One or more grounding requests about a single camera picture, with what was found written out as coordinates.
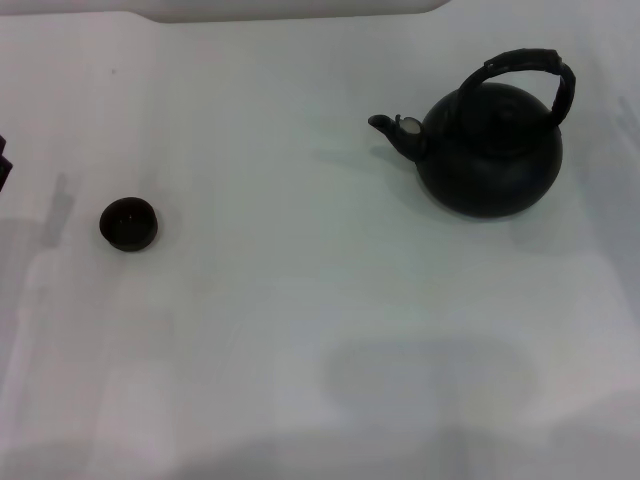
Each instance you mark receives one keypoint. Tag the small dark teacup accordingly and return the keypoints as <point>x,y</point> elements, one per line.
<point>129,225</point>

